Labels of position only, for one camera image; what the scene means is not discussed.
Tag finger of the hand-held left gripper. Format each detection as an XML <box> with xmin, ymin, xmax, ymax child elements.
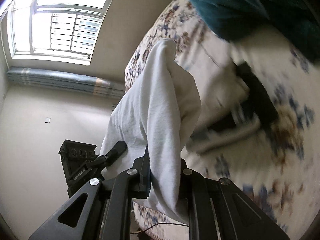
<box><xmin>97</xmin><ymin>141</ymin><xmax>127</xmax><ymax>167</ymax></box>

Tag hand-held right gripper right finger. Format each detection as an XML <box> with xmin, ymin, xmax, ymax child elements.
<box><xmin>179</xmin><ymin>159</ymin><xmax>290</xmax><ymax>240</ymax></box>

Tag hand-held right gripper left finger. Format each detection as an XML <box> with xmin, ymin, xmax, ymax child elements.
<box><xmin>29</xmin><ymin>145</ymin><xmax>152</xmax><ymax>240</ymax></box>

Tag white t-shirt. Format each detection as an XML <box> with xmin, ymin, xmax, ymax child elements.
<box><xmin>99</xmin><ymin>38</ymin><xmax>202</xmax><ymax>225</ymax></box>

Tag grey folded garment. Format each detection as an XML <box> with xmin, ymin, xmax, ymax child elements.
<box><xmin>196</xmin><ymin>116</ymin><xmax>262</xmax><ymax>154</ymax></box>

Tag floral quilt bed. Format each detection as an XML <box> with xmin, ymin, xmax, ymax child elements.
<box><xmin>124</xmin><ymin>0</ymin><xmax>320</xmax><ymax>240</ymax></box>

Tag dark striped folded garment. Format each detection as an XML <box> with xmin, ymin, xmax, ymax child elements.
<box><xmin>207</xmin><ymin>100</ymin><xmax>253</xmax><ymax>133</ymax></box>

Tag blue-grey curtain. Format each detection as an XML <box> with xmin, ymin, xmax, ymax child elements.
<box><xmin>6</xmin><ymin>66</ymin><xmax>126</xmax><ymax>98</ymax></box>

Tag black folded garment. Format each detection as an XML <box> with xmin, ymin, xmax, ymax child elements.
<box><xmin>236</xmin><ymin>62</ymin><xmax>279</xmax><ymax>130</ymax></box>

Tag barred window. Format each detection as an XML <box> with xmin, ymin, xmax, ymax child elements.
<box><xmin>7</xmin><ymin>0</ymin><xmax>118</xmax><ymax>66</ymax></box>

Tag teal velvet blanket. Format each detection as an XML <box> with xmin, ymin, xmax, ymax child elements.
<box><xmin>176</xmin><ymin>0</ymin><xmax>320</xmax><ymax>64</ymax></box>

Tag thin black cable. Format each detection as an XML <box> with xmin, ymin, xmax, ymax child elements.
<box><xmin>130</xmin><ymin>222</ymin><xmax>190</xmax><ymax>235</ymax></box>

